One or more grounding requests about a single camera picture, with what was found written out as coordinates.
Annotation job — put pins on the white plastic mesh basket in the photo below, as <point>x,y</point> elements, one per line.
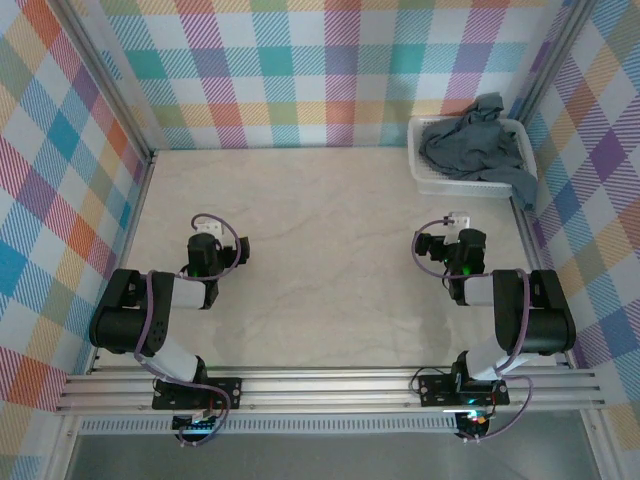
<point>417,170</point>

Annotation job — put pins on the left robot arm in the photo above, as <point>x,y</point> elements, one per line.
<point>120,325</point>

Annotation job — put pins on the aluminium table side rail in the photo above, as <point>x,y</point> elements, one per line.
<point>135,215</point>
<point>529,240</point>

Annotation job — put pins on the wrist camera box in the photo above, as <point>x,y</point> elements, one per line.
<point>459,220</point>
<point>210,227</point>

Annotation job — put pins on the aluminium corner post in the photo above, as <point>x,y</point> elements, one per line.
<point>105,85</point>
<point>550,65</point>

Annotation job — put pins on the small electronics board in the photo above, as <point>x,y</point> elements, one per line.
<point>472,422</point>
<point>192,425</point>

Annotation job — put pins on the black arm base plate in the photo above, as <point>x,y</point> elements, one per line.
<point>432,390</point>
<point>227,392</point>

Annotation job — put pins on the aluminium frame leg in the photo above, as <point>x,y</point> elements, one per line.
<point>62,450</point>
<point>602,445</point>

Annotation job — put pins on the grey t-shirt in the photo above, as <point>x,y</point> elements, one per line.
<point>465,145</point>

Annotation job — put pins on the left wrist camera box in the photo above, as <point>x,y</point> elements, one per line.
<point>210,227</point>

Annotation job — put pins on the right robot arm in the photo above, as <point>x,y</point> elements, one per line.
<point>545,320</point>

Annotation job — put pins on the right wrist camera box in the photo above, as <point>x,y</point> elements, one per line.
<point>459,220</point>

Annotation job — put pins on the aluminium mounting rail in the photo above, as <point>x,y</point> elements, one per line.
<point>325,395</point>

